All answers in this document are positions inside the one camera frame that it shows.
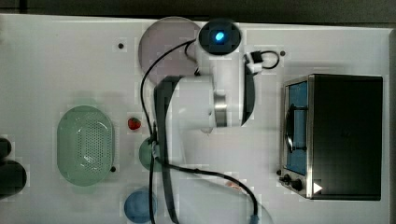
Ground green oval strainer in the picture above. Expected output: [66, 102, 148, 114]
[57, 105, 115, 187]

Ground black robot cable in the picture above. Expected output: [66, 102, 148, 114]
[139, 38, 260, 224]

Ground orange slice toy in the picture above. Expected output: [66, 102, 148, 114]
[225, 181, 242, 190]

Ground green mug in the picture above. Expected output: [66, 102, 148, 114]
[138, 138, 152, 171]

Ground red toy strawberry lower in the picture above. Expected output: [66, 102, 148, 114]
[127, 118, 141, 131]

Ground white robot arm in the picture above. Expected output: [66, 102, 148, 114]
[1, 14, 273, 224]

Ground grey round plate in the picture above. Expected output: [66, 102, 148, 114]
[138, 17, 200, 85]

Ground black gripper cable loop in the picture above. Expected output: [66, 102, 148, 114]
[244, 49, 281, 74]

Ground silver black toaster oven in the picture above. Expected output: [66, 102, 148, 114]
[276, 74, 383, 201]

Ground blue cup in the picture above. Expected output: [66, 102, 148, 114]
[123, 187, 157, 224]

